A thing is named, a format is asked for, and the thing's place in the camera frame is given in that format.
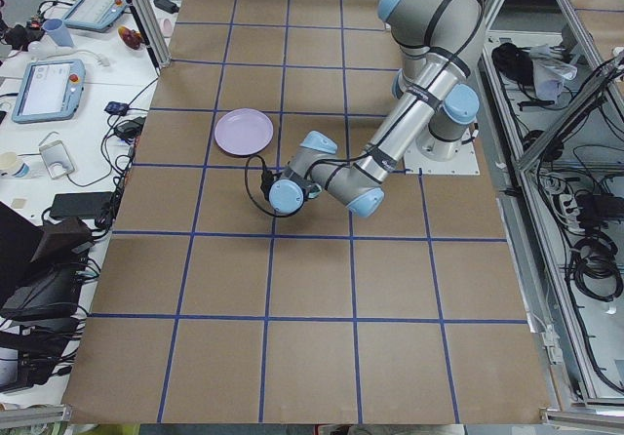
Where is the aluminium frame post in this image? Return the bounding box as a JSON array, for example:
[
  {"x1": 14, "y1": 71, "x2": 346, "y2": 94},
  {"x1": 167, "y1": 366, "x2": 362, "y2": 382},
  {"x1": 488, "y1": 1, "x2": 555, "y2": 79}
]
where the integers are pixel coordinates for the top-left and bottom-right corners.
[{"x1": 126, "y1": 0, "x2": 172, "y2": 69}]

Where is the teach pendant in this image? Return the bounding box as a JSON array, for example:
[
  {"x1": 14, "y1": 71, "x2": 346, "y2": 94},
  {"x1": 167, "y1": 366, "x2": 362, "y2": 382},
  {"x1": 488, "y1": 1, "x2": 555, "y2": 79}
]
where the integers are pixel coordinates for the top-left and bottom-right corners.
[
  {"x1": 12, "y1": 59, "x2": 86, "y2": 124},
  {"x1": 62, "y1": 0, "x2": 127, "y2": 33}
]

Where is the far teach pendant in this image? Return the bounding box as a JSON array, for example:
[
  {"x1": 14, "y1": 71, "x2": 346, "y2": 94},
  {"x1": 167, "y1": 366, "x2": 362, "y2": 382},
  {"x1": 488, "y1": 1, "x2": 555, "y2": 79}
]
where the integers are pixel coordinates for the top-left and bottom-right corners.
[{"x1": 62, "y1": 0, "x2": 127, "y2": 33}]

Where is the pink paper cup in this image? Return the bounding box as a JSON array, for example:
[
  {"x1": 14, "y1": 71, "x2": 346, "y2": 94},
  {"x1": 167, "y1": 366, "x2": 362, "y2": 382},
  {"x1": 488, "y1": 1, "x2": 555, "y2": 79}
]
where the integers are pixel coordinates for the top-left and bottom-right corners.
[{"x1": 158, "y1": 18, "x2": 174, "y2": 38}]

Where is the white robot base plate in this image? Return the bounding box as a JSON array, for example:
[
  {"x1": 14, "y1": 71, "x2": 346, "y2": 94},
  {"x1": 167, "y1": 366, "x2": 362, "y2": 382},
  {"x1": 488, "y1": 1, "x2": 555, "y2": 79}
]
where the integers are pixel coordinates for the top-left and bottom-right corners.
[{"x1": 404, "y1": 129, "x2": 480, "y2": 176}]

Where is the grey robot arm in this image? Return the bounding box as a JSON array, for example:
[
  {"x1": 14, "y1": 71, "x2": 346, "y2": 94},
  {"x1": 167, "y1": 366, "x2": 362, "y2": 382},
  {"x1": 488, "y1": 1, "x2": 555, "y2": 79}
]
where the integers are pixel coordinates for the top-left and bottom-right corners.
[{"x1": 266, "y1": 0, "x2": 485, "y2": 218}]

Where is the lilac plate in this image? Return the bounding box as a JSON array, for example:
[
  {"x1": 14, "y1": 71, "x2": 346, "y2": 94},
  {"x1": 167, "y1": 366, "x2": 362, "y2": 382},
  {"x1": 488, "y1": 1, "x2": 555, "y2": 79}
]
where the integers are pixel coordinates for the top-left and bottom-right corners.
[{"x1": 214, "y1": 108, "x2": 273, "y2": 156}]

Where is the near teach pendant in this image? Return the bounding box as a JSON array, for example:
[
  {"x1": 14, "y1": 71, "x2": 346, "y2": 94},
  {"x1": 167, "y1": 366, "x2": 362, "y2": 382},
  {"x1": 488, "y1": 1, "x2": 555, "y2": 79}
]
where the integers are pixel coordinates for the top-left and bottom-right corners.
[{"x1": 12, "y1": 59, "x2": 86, "y2": 124}]

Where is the black laptop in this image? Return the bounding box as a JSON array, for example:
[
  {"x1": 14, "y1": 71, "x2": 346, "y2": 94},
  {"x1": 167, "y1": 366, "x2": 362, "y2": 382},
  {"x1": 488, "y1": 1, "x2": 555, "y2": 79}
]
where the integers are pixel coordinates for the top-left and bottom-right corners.
[{"x1": 49, "y1": 191, "x2": 113, "y2": 219}]

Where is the blue plastic cup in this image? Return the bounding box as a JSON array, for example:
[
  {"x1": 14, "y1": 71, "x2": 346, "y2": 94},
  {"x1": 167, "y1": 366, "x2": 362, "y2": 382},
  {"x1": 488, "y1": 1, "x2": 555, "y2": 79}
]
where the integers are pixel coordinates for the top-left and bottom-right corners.
[{"x1": 42, "y1": 19, "x2": 74, "y2": 48}]

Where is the white patterned paper cup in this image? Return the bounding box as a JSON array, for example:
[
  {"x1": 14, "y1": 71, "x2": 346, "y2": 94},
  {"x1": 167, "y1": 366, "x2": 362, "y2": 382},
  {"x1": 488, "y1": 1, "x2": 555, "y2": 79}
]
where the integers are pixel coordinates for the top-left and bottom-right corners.
[{"x1": 0, "y1": 152, "x2": 30, "y2": 178}]

